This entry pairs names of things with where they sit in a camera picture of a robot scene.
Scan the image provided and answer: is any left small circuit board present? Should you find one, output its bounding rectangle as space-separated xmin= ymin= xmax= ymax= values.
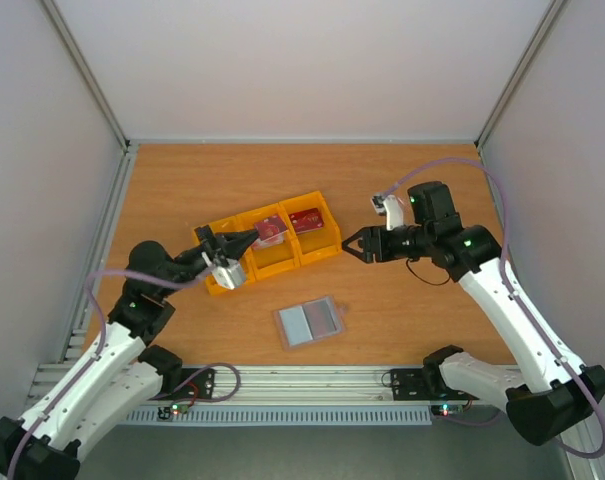
xmin=157 ymin=404 xmax=190 ymax=421

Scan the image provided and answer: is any aluminium front rail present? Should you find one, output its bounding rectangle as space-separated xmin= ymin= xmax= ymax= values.
xmin=25 ymin=363 xmax=578 ymax=406

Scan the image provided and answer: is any grey slotted cable duct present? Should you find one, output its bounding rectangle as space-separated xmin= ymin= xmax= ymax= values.
xmin=122 ymin=405 xmax=432 ymax=428

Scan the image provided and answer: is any right small circuit board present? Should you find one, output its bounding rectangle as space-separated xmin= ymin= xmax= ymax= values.
xmin=431 ymin=404 xmax=467 ymax=417

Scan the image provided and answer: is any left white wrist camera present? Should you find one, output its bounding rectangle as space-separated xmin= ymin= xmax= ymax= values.
xmin=202 ymin=253 xmax=247 ymax=290

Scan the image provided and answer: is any red card stack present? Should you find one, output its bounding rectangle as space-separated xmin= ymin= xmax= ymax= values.
xmin=289 ymin=208 xmax=325 ymax=235

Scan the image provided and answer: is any yellow three-compartment bin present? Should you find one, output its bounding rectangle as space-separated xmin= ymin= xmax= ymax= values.
xmin=209 ymin=191 xmax=342 ymax=284

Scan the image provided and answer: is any pink circle card stack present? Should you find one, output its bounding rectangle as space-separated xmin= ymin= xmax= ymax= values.
xmin=251 ymin=235 xmax=285 ymax=251

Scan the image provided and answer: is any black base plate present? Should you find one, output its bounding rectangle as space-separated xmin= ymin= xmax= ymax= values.
xmin=386 ymin=368 xmax=475 ymax=401
xmin=153 ymin=368 xmax=216 ymax=402

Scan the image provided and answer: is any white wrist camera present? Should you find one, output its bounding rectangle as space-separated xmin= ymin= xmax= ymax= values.
xmin=202 ymin=253 xmax=247 ymax=290
xmin=371 ymin=194 xmax=405 ymax=231

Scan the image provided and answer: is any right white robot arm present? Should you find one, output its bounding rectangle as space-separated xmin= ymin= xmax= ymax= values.
xmin=342 ymin=181 xmax=605 ymax=446

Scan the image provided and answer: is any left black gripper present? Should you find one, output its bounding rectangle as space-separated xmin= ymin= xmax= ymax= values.
xmin=159 ymin=224 xmax=261 ymax=298

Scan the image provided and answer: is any small circuit board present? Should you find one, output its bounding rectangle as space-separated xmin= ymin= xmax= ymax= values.
xmin=157 ymin=404 xmax=190 ymax=421
xmin=431 ymin=404 xmax=467 ymax=417

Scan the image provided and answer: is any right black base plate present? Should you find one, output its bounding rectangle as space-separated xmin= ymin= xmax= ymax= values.
xmin=386 ymin=368 xmax=475 ymax=401

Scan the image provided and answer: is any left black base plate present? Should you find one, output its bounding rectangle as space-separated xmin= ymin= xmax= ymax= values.
xmin=153 ymin=368 xmax=216 ymax=402

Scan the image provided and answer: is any pink leather card holder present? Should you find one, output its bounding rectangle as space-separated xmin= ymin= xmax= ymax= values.
xmin=274 ymin=296 xmax=345 ymax=350

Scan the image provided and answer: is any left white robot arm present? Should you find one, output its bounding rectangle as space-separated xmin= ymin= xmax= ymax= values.
xmin=0 ymin=226 xmax=258 ymax=479

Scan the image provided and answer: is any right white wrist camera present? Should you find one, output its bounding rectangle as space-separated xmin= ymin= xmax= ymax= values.
xmin=371 ymin=194 xmax=405 ymax=231

